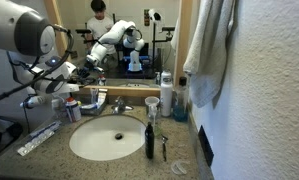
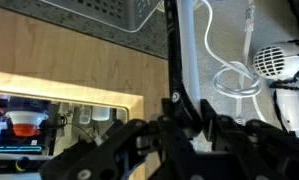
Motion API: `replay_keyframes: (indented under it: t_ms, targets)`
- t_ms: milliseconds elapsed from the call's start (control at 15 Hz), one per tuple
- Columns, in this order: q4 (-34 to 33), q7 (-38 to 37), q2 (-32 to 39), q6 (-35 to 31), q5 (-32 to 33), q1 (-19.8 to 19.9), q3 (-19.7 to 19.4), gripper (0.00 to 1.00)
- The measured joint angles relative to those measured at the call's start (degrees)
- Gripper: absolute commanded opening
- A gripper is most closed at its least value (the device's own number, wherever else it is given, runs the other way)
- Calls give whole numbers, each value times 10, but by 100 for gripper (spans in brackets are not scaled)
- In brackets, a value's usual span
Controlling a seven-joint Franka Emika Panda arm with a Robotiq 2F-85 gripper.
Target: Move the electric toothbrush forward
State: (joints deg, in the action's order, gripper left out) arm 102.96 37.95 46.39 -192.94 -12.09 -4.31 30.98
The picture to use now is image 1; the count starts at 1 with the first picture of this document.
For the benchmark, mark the purple blue blister pack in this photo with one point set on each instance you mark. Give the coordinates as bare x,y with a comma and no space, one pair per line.
47,128

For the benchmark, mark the tall white bottle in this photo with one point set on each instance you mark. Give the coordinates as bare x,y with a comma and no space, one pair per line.
166,96

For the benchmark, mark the white hanging towel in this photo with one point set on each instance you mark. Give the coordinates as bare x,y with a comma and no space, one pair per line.
205,50

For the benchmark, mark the white red toothpaste tube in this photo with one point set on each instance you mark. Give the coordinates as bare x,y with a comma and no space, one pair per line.
102,98

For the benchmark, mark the wooden framed wall mirror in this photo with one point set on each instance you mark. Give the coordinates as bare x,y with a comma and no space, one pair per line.
122,91

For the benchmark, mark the chrome faucet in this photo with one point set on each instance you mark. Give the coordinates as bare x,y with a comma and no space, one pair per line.
119,106

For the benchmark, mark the slim white blue tube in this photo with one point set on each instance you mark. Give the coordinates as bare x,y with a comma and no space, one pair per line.
94,96

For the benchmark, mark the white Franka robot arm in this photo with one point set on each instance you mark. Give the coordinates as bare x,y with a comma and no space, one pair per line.
9,23

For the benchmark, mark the grey toiletries tray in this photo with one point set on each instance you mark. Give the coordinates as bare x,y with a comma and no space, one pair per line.
92,111

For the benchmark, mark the white oval sink basin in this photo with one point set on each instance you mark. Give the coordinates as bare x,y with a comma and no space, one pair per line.
99,143

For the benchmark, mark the clear plastic retainer case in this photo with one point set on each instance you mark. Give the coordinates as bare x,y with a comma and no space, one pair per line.
179,167

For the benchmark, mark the black wall outlet plate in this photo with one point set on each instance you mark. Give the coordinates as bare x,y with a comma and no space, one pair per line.
205,146

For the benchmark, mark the white ceramic mug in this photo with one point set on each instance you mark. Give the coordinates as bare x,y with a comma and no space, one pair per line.
151,100

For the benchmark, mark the clear pump soap dispenser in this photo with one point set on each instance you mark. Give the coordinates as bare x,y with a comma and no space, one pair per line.
153,120

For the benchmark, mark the white power plug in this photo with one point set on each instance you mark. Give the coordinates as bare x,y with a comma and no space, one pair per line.
34,101

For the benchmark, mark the slim black bottle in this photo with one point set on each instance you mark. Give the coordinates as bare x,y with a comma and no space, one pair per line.
149,143

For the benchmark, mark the black capped mouthwash bottle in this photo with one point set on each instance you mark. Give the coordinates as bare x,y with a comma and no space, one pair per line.
180,113

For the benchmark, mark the silver blister pack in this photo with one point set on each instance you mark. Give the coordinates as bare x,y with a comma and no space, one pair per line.
34,143

